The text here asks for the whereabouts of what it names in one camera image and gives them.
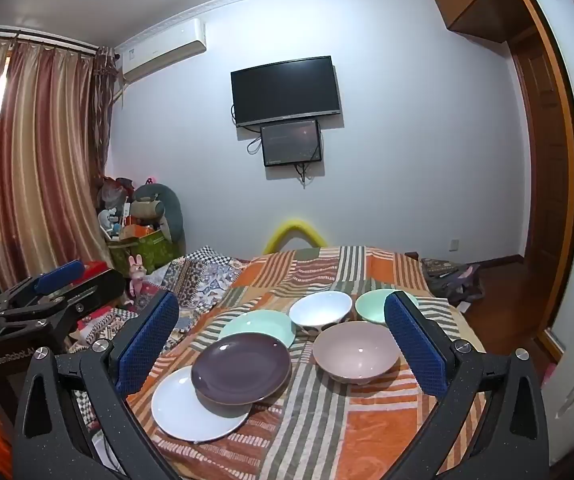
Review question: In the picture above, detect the pink bowl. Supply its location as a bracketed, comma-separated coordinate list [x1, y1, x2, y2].
[312, 321, 401, 385]

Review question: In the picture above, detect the patterned curtain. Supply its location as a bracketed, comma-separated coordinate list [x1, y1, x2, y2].
[92, 46, 120, 181]

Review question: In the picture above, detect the striped orange blanket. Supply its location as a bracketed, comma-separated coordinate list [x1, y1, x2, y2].
[127, 245, 488, 480]

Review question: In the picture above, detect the white bowl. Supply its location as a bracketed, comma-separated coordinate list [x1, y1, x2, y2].
[288, 290, 354, 335]

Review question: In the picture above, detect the white plate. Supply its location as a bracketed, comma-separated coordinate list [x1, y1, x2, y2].
[151, 365, 250, 443]

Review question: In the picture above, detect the grey plush toy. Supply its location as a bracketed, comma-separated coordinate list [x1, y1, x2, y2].
[134, 182, 185, 256]

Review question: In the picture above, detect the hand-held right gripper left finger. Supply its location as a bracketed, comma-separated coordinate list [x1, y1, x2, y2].
[12, 289, 180, 480]

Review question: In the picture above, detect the hanging black cable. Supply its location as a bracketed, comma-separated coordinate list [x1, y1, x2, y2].
[294, 162, 318, 190]

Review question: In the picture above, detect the small black monitor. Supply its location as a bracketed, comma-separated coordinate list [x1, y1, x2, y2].
[260, 119, 324, 168]

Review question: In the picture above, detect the white air conditioner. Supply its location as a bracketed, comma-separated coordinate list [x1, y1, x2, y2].
[117, 17, 208, 83]

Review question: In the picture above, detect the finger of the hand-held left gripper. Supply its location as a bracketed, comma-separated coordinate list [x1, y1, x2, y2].
[0, 269, 126, 333]
[0, 260, 85, 311]

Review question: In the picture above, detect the mint green plate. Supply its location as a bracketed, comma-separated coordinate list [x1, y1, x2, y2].
[218, 309, 297, 348]

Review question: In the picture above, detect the black wall television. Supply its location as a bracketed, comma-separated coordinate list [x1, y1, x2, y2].
[230, 56, 343, 128]

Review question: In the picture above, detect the patchwork patterned blanket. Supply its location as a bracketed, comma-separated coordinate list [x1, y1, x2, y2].
[67, 245, 253, 431]

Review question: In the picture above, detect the pink bunny toy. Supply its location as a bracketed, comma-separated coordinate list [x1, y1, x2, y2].
[127, 254, 149, 302]

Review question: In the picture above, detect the green bowl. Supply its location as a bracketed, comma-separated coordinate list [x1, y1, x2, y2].
[355, 288, 419, 328]

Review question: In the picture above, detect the dark bag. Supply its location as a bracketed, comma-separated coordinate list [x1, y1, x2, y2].
[419, 257, 488, 303]

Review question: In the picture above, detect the striped curtain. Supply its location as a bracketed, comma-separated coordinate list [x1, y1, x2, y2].
[0, 35, 112, 293]

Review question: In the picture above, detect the purple plate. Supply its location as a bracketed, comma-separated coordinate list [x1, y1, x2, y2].
[190, 332, 293, 407]

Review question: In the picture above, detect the wooden door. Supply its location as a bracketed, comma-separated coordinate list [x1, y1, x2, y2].
[510, 25, 574, 281]

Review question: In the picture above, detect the yellow foam tube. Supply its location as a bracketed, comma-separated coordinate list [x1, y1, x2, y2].
[263, 218, 333, 256]

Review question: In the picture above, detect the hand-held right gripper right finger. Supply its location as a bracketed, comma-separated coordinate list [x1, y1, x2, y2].
[383, 290, 550, 480]

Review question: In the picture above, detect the green box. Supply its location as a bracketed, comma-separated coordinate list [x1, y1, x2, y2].
[108, 230, 178, 273]

